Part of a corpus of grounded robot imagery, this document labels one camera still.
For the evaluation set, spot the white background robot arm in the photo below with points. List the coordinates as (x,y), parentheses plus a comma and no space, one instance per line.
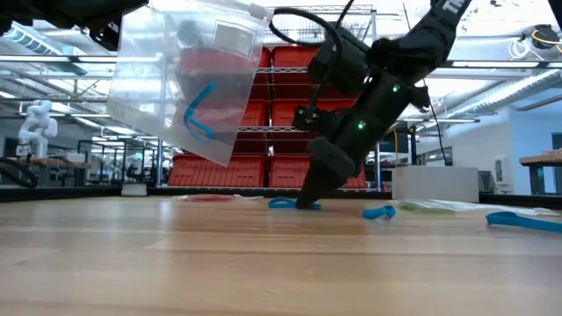
(37,127)

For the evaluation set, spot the clear plastic zip bag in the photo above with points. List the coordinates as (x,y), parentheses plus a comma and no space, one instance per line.
(483,206)
(145,88)
(250,197)

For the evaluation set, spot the white wall dispenser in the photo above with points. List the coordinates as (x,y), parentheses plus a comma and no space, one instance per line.
(504,173)

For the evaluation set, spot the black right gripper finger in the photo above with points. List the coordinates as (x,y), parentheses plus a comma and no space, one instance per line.
(329,167)

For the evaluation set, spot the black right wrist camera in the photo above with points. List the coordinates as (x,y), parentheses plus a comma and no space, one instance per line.
(340,57)

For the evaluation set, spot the blue rubber band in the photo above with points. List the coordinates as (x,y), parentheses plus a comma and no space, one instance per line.
(518,221)
(199,99)
(283,203)
(377,213)

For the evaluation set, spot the background lab bench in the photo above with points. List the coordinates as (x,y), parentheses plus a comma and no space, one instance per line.
(44,164)

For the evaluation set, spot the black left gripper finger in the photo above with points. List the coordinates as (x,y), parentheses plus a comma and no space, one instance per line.
(131,4)

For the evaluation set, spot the black monitor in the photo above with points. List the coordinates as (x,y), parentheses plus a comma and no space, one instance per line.
(401,142)

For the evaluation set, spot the black aluminium table frame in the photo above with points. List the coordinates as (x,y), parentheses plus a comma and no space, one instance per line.
(66,193)

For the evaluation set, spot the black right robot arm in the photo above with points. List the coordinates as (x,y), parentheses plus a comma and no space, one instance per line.
(430,35)

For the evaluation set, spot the white cardboard box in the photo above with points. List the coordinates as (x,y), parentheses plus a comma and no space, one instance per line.
(434,184)

